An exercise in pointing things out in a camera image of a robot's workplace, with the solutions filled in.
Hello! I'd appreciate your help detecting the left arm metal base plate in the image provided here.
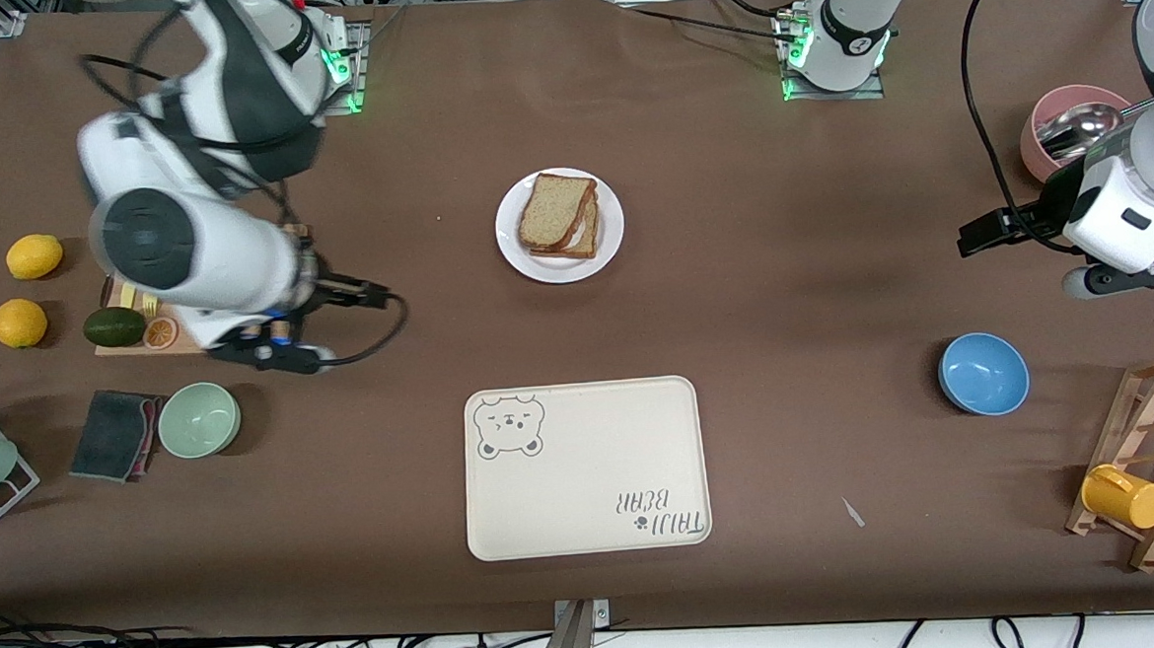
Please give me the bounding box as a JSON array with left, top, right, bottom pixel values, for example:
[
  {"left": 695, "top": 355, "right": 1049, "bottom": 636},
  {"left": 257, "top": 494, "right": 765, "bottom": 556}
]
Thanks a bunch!
[{"left": 776, "top": 2, "right": 887, "bottom": 105}]

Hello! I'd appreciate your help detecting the wooden peg drying rack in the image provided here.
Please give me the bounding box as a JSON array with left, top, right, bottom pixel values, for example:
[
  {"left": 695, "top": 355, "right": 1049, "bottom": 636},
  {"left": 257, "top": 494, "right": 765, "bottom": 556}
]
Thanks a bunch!
[{"left": 1057, "top": 356, "right": 1154, "bottom": 577}]

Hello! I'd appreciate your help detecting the brown bread slice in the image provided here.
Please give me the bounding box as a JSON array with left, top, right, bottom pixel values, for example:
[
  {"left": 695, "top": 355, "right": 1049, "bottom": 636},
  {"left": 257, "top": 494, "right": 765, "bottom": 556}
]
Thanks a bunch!
[{"left": 528, "top": 196, "right": 602, "bottom": 262}]

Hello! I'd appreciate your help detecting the cream tray with bear print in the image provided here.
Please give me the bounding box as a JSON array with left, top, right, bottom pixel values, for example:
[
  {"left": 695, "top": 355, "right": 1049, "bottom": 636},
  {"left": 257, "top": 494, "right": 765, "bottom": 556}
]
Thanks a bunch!
[{"left": 459, "top": 374, "right": 714, "bottom": 564}]

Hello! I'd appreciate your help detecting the pink ribbed bowl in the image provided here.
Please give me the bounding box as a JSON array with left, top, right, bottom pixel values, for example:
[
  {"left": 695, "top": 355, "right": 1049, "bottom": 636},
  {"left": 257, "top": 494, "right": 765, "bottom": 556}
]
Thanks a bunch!
[{"left": 1017, "top": 82, "right": 1138, "bottom": 186}]

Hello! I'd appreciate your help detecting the dark green avocado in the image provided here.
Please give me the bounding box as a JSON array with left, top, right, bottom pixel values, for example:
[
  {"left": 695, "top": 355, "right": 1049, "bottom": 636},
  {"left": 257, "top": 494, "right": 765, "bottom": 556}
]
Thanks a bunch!
[{"left": 82, "top": 305, "right": 150, "bottom": 350}]

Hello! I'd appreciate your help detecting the round orange-yellow citrus fruit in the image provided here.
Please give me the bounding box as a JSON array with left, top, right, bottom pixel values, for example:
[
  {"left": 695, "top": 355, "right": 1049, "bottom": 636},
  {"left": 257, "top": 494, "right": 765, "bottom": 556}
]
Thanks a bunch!
[{"left": 0, "top": 298, "right": 49, "bottom": 350}]

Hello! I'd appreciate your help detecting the pink cloth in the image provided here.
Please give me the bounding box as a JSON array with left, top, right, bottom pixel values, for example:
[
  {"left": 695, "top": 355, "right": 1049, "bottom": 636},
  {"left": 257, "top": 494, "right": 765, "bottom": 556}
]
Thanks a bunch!
[{"left": 136, "top": 395, "right": 173, "bottom": 478}]

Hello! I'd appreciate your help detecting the blue bowl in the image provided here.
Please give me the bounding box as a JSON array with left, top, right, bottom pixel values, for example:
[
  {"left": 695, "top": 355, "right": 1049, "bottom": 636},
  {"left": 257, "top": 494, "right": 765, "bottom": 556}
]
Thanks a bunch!
[{"left": 936, "top": 330, "right": 1032, "bottom": 418}]

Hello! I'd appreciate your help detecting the yellow mug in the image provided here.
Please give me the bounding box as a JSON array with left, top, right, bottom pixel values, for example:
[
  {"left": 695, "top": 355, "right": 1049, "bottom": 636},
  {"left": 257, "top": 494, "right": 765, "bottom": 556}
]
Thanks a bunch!
[{"left": 1079, "top": 462, "right": 1154, "bottom": 534}]

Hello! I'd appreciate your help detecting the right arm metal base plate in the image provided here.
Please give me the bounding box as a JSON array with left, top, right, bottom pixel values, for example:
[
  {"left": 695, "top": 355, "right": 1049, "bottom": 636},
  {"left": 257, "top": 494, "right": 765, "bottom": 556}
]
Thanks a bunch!
[{"left": 320, "top": 19, "right": 374, "bottom": 116}]

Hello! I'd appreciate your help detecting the white round plate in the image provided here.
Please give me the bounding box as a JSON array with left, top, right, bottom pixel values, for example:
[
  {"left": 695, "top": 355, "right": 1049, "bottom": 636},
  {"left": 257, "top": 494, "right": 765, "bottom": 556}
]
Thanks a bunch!
[{"left": 492, "top": 165, "right": 628, "bottom": 288}]

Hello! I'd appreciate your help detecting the brown bread slice sandwich lid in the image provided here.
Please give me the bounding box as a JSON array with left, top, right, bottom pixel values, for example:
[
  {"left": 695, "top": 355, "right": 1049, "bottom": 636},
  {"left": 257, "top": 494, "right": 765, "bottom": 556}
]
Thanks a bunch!
[{"left": 515, "top": 170, "right": 602, "bottom": 252}]

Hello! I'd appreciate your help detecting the pale green bowl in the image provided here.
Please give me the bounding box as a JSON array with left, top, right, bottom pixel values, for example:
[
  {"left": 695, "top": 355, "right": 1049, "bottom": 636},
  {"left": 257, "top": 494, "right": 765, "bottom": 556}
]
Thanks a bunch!
[{"left": 156, "top": 380, "right": 244, "bottom": 461}]

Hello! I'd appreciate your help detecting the wooden cutting board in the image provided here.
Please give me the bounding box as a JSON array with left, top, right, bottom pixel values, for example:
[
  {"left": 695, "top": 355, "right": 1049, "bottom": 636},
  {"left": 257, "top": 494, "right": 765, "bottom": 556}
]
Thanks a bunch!
[{"left": 89, "top": 223, "right": 315, "bottom": 362}]

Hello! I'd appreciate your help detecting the metal ladle spoon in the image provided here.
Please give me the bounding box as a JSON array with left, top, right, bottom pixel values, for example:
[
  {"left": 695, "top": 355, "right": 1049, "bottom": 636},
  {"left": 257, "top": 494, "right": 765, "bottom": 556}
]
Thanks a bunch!
[{"left": 1035, "top": 97, "right": 1154, "bottom": 163}]

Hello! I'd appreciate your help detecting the yellow lemon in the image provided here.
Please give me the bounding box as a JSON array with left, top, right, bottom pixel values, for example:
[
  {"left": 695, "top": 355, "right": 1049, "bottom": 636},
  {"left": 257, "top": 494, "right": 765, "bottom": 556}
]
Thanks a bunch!
[{"left": 6, "top": 234, "right": 65, "bottom": 282}]

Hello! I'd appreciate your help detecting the dark grey cloth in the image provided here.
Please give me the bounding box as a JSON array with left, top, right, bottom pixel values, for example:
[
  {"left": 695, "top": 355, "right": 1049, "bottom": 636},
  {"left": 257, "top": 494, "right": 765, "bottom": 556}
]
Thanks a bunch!
[{"left": 65, "top": 388, "right": 164, "bottom": 485}]

